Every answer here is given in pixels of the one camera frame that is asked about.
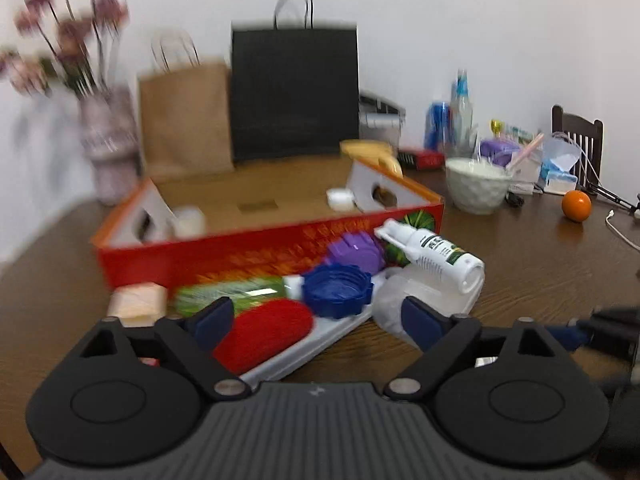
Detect pink mottled vase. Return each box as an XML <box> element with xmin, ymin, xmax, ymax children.
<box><xmin>80</xmin><ymin>85</ymin><xmax>141</xmax><ymax>206</ymax></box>

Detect white cable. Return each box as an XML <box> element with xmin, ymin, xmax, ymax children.
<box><xmin>605</xmin><ymin>210</ymin><xmax>640</xmax><ymax>251</ymax></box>

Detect orange fruit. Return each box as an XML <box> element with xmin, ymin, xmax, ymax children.
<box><xmin>561</xmin><ymin>190</ymin><xmax>593</xmax><ymax>223</ymax></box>

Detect brown paper bag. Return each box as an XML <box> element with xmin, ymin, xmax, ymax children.
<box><xmin>137</xmin><ymin>27</ymin><xmax>235</xmax><ymax>178</ymax></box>

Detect white round cap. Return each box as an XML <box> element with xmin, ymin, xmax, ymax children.
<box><xmin>326</xmin><ymin>187</ymin><xmax>355</xmax><ymax>209</ymax></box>

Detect blue drink can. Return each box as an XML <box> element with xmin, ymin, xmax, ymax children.
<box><xmin>424</xmin><ymin>101</ymin><xmax>453</xmax><ymax>153</ymax></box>

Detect blue ribbed lid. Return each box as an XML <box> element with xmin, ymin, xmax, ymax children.
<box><xmin>302</xmin><ymin>263</ymin><xmax>375</xmax><ymax>320</ymax></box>

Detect black paper bag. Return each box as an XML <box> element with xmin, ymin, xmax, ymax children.
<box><xmin>230</xmin><ymin>0</ymin><xmax>361</xmax><ymax>163</ymax></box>

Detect dark wooden chair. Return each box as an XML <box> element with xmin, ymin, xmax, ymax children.
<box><xmin>551</xmin><ymin>104</ymin><xmax>604</xmax><ymax>191</ymax></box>

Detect white plastic tray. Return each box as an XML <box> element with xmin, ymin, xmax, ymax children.
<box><xmin>237</xmin><ymin>305</ymin><xmax>376</xmax><ymax>383</ymax></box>

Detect clear glass bottle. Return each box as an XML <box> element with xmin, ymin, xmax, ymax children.
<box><xmin>450</xmin><ymin>69</ymin><xmax>475</xmax><ymax>158</ymax></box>

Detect blue white tissue pack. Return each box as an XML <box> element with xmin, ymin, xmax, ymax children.
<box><xmin>540</xmin><ymin>132</ymin><xmax>583</xmax><ymax>196</ymax></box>

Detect red cardboard box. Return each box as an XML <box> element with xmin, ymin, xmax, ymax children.
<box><xmin>90</xmin><ymin>157</ymin><xmax>446</xmax><ymax>291</ymax></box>

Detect white spray bottle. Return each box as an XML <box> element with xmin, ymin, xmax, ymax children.
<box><xmin>374</xmin><ymin>219</ymin><xmax>486</xmax><ymax>293</ymax></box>

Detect dried pink flowers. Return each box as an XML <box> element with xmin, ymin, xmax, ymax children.
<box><xmin>0</xmin><ymin>0</ymin><xmax>131</xmax><ymax>98</ymax></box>

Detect red scrubbing sponge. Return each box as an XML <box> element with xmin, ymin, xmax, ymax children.
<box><xmin>212</xmin><ymin>297</ymin><xmax>315</xmax><ymax>376</ymax></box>

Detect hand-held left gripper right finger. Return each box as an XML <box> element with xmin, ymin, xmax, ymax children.
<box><xmin>384</xmin><ymin>296</ymin><xmax>571</xmax><ymax>402</ymax></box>

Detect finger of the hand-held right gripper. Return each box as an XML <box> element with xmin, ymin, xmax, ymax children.
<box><xmin>545</xmin><ymin>317</ymin><xmax>596</xmax><ymax>352</ymax></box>

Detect purple plastic bag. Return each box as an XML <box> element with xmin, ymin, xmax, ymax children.
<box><xmin>479</xmin><ymin>136</ymin><xmax>521</xmax><ymax>167</ymax></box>

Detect purple ribbed lid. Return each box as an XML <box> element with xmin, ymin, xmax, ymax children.
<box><xmin>324</xmin><ymin>232</ymin><xmax>387</xmax><ymax>276</ymax></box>

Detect pink stick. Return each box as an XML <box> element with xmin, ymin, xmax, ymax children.
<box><xmin>507</xmin><ymin>132</ymin><xmax>545</xmax><ymax>171</ymax></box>

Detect white textured bowl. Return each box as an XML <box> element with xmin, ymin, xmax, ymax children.
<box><xmin>445</xmin><ymin>157</ymin><xmax>515</xmax><ymax>216</ymax></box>

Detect small red box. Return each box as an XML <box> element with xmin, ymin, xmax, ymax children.
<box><xmin>397</xmin><ymin>147</ymin><xmax>446</xmax><ymax>171</ymax></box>

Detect translucent plastic container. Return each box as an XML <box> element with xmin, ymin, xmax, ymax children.
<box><xmin>372</xmin><ymin>267</ymin><xmax>483</xmax><ymax>348</ymax></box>

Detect green transparent tube bottle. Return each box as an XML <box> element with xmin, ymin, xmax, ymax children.
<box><xmin>172</xmin><ymin>274</ymin><xmax>306</xmax><ymax>318</ymax></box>

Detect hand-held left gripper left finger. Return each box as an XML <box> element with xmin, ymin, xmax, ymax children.
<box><xmin>80</xmin><ymin>296</ymin><xmax>251</xmax><ymax>402</ymax></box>

